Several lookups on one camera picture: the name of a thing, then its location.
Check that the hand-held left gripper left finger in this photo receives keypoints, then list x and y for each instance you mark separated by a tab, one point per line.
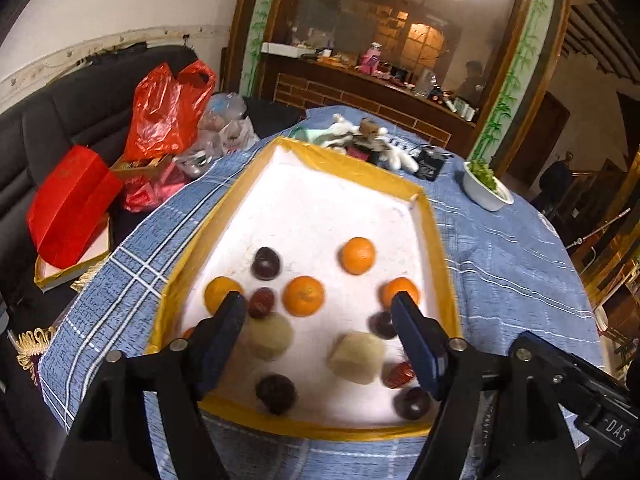
225	340

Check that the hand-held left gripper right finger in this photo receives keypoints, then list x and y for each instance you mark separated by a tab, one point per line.
415	340

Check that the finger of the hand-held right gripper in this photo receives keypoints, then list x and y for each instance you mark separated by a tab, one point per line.
575	370

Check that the dark purple plum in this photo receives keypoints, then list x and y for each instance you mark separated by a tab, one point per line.
276	393
411	403
266	262
383	325

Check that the red candy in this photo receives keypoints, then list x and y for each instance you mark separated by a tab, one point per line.
397	375

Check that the pale peeled banana chunk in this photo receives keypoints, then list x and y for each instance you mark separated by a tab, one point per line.
356	357
270	336

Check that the large orange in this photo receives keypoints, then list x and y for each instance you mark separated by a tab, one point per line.
220	292
303	296

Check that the red jujube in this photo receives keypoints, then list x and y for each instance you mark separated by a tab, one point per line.
261	302

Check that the small orange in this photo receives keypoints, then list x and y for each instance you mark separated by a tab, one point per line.
358	255
400	287

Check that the white foam tray yellow-taped rim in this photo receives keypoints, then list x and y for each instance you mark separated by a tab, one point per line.
320	210

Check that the blue plaid tablecloth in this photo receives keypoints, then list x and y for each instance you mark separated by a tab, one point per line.
500	285

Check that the gold tassel fringe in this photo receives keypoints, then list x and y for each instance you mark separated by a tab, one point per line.
90	275
32	352

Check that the white gift box gold edge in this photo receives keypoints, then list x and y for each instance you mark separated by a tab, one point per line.
95	247

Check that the white bowl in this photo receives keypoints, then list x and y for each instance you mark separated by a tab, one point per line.
487	197

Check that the pink red plastic bag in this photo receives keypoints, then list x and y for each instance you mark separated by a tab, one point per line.
150	190

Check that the small black box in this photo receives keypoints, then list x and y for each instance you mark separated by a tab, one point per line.
431	164

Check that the clear plastic bag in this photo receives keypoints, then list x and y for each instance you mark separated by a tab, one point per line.
197	162

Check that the green grapes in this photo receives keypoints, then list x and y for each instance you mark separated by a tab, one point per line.
482	172

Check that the white glove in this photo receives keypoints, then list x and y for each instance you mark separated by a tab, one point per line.
400	155

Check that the open cardboard snack box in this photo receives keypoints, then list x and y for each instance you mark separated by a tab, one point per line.
142	167

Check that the dark red small box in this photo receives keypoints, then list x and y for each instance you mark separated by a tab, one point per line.
362	152

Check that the red gift box lid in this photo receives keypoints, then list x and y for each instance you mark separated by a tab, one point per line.
70	205

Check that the small brown toy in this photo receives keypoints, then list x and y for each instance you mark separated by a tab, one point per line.
371	129

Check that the white plush toy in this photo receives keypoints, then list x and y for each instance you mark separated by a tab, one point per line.
332	132

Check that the translucent plastic bag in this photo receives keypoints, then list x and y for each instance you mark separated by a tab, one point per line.
222	110

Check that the brown brick counter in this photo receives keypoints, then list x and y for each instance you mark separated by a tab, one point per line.
325	95

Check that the black leather sofa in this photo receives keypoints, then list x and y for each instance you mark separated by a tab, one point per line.
75	105

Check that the pink bottle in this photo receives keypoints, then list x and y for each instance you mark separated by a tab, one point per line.
372	59

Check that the long white box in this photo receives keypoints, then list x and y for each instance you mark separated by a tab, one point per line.
280	48

